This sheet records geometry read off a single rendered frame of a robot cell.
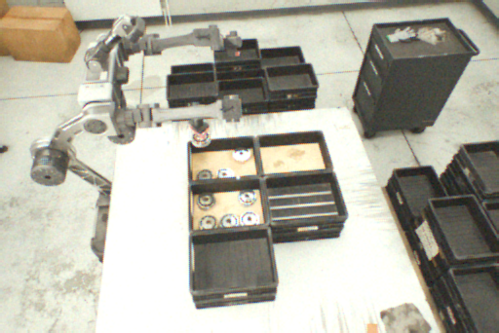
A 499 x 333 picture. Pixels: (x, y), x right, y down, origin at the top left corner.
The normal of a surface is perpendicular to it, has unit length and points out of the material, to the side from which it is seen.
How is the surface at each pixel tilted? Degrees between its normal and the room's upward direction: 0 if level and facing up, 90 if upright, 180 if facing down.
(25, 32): 88
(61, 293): 0
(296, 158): 0
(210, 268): 0
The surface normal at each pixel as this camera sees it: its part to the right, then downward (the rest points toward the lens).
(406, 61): 0.11, 0.79
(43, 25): -0.01, -0.62
